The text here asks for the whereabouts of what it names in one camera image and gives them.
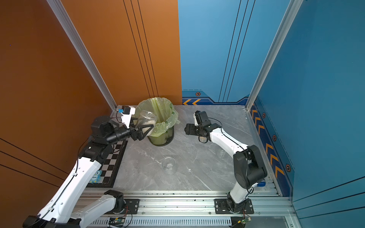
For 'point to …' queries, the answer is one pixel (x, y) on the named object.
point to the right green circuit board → (243, 221)
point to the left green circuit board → (115, 221)
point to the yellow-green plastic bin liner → (167, 116)
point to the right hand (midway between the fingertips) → (190, 129)
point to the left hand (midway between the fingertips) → (148, 121)
